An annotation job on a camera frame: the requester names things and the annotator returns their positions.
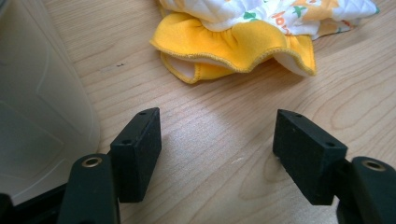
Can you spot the yellow and white baby garment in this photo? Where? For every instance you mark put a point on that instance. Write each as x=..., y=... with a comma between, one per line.
x=246, y=40

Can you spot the translucent white plastic container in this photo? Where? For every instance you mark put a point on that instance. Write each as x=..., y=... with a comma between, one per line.
x=39, y=102

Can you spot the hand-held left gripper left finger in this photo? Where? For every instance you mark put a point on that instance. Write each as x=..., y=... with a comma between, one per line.
x=137, y=155

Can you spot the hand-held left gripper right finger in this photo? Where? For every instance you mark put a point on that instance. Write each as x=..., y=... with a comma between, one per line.
x=306, y=157

